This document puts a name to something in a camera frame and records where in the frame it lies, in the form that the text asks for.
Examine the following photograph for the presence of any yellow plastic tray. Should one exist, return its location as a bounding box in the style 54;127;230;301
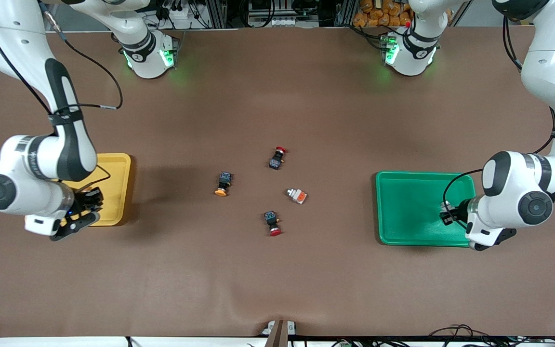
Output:
24;153;132;228

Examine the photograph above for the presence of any green plastic tray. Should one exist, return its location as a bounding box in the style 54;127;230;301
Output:
375;171;478;248

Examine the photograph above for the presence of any brown table mat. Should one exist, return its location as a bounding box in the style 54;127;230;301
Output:
0;27;555;338

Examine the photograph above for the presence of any orange snack bag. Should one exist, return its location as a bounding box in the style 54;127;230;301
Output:
352;0;414;28

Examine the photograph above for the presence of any white power strip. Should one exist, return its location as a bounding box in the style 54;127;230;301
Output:
250;16;304;28

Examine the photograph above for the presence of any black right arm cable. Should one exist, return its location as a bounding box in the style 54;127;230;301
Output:
0;0;124;116

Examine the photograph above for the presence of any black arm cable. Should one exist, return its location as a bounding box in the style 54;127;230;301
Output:
0;0;124;116
443;13;555;228

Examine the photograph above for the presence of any black cable bundle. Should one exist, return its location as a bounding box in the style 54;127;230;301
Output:
429;324;555;347

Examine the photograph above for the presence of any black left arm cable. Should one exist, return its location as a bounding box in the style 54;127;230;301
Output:
443;13;555;228

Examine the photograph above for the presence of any red push button switch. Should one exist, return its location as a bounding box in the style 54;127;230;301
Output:
268;146;289;171
264;210;283;237

